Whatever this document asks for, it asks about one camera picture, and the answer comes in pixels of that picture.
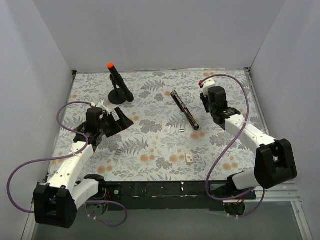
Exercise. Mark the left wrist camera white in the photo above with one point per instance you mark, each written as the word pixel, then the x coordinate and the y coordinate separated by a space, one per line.
pixel 101 104

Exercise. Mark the black microphone on stand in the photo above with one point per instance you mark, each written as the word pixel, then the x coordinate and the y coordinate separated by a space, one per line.
pixel 120 93

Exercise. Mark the black stapler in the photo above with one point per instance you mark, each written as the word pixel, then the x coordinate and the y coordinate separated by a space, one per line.
pixel 185 110

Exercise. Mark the small staple box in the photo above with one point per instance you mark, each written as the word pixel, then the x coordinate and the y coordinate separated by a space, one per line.
pixel 189 159

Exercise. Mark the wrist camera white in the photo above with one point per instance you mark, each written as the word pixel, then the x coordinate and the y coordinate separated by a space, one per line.
pixel 101 104
pixel 205 85

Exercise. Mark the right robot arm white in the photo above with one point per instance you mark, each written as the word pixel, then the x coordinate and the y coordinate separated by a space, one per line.
pixel 274 158

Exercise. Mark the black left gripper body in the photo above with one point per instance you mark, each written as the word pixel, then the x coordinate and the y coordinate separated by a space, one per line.
pixel 113 124

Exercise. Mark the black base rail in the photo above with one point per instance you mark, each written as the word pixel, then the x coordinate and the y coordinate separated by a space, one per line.
pixel 158 195

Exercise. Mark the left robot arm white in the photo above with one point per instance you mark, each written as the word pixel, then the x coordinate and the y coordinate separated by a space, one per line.
pixel 57 201

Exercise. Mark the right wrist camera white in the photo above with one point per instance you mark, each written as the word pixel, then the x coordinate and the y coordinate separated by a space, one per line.
pixel 205 85

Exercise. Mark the floral patterned table mat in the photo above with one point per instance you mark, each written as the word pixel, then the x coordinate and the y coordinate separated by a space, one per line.
pixel 152 152

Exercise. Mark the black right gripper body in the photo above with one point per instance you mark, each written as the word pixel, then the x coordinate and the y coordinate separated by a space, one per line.
pixel 204 100

